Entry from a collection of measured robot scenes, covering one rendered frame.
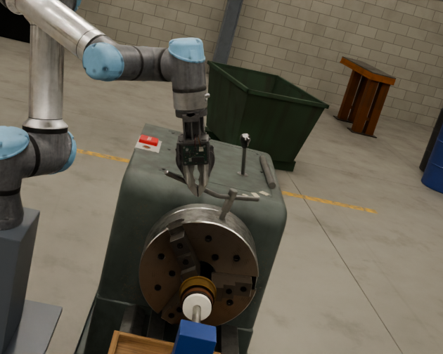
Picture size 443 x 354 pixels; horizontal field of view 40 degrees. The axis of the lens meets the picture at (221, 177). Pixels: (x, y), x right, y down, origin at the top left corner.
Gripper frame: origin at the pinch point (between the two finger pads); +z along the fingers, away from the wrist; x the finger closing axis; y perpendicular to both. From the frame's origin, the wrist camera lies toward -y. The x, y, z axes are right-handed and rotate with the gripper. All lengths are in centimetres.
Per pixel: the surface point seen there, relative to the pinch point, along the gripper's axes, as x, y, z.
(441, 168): 273, -569, 196
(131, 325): -21.7, -10.7, 42.5
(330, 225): 97, -359, 171
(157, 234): -11.6, -7.4, 14.0
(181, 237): -5.1, -2.4, 13.1
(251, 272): 12.0, -6.4, 25.8
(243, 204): 11.4, -24.0, 13.6
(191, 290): -2.9, 6.9, 22.7
